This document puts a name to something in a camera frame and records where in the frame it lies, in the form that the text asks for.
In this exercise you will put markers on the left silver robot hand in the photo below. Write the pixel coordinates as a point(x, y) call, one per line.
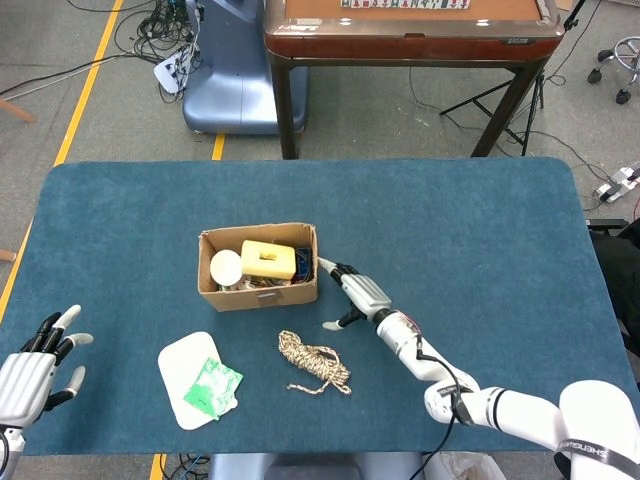
point(25, 385)

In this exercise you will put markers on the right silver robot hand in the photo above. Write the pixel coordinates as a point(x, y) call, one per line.
point(367, 295)

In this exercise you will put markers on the brown cardboard box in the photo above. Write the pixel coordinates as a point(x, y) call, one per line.
point(260, 300)

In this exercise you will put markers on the green foil packet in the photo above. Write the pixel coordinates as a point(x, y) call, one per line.
point(212, 387)

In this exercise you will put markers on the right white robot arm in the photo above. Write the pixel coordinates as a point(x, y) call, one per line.
point(500, 405)

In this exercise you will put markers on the clear plastic bag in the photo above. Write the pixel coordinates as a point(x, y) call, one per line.
point(465, 467)

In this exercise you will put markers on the blue felt table mat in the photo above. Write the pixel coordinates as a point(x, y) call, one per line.
point(425, 240)

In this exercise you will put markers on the yellow sponge block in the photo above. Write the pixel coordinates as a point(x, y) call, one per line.
point(280, 265)

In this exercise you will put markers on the wooden furniture foot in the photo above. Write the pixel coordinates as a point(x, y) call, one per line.
point(7, 255)

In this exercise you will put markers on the white paper cup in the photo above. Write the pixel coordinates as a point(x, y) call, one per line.
point(225, 267)

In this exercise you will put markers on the grey robot torso base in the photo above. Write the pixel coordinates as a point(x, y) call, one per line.
point(310, 467)

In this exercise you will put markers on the brown mahjong table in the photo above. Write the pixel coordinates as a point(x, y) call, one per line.
point(410, 47)

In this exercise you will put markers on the black chair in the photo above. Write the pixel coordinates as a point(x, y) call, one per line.
point(620, 270)

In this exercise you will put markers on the black tripod stand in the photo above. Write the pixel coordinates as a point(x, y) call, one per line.
point(540, 92)

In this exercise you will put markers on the white floor power strip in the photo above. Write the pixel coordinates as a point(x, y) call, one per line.
point(617, 185)

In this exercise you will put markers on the face-up mahjong tile row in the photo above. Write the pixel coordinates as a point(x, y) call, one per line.
point(405, 4)

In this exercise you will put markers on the white multi-plug socket board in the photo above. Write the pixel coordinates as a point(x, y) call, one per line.
point(167, 75)

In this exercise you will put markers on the chrome wheeled stool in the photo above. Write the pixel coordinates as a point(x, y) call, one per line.
point(627, 50)

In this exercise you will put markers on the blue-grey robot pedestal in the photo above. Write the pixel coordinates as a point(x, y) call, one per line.
point(235, 85)

